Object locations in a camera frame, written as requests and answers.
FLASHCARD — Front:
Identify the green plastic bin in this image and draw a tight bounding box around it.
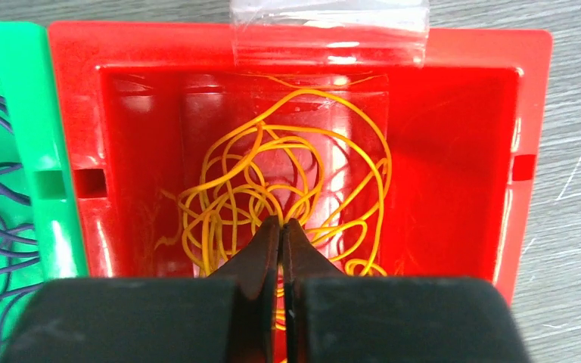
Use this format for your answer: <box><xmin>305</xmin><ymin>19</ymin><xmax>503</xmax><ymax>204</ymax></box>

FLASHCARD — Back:
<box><xmin>0</xmin><ymin>22</ymin><xmax>88</xmax><ymax>358</ymax></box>

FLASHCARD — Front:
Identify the red plastic bin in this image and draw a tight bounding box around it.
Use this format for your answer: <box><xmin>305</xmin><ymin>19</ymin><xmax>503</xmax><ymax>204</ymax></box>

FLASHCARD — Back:
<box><xmin>48</xmin><ymin>21</ymin><xmax>553</xmax><ymax>299</ymax></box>

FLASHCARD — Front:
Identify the clear adhesive tape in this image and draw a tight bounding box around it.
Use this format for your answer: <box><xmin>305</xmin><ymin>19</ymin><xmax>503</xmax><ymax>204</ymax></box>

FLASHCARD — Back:
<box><xmin>230</xmin><ymin>0</ymin><xmax>430</xmax><ymax>67</ymax></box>

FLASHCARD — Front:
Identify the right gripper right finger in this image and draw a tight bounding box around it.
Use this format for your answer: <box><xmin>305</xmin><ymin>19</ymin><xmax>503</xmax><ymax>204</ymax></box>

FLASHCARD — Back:
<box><xmin>281</xmin><ymin>220</ymin><xmax>530</xmax><ymax>362</ymax></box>

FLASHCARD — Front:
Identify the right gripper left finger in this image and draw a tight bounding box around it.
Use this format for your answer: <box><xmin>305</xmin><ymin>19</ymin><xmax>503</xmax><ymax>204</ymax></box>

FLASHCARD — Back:
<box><xmin>2</xmin><ymin>217</ymin><xmax>281</xmax><ymax>362</ymax></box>

